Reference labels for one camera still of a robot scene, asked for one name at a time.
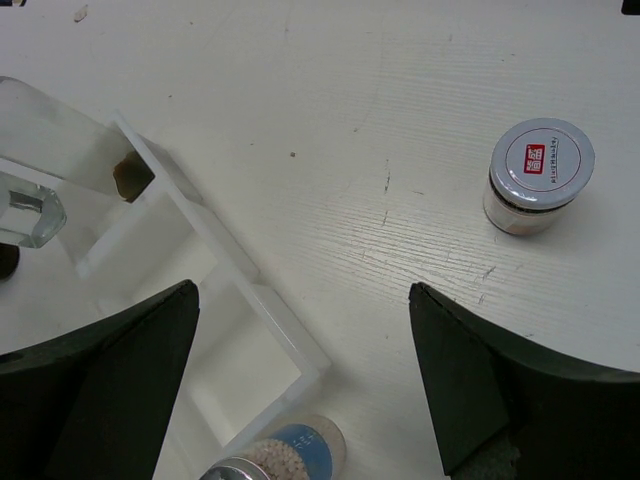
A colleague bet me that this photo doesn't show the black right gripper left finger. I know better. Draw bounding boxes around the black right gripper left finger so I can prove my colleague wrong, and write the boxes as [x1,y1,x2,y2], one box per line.
[1,280,200,479]

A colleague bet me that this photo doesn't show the blue-label jar silver lid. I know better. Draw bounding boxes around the blue-label jar silver lid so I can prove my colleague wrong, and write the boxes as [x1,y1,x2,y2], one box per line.
[202,414,347,480]

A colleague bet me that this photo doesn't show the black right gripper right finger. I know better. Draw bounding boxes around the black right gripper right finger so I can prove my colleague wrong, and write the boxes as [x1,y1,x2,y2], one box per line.
[409,283,639,479]

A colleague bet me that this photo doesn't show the glass bottle dark sauce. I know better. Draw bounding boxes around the glass bottle dark sauce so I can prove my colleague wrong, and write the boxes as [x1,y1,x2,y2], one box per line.
[1,76,155,203]

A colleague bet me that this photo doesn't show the small jar white lid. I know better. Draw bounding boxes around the small jar white lid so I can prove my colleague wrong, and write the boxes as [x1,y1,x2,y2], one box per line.
[483,118,596,236]

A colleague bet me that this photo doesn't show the white three-compartment organizer tray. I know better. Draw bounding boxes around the white three-compartment organizer tray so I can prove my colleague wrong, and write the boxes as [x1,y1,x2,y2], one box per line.
[1,115,330,479]

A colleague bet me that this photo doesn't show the clear glass bottle gold cap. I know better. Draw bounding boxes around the clear glass bottle gold cap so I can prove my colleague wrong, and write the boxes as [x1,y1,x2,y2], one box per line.
[1,172,67,249]

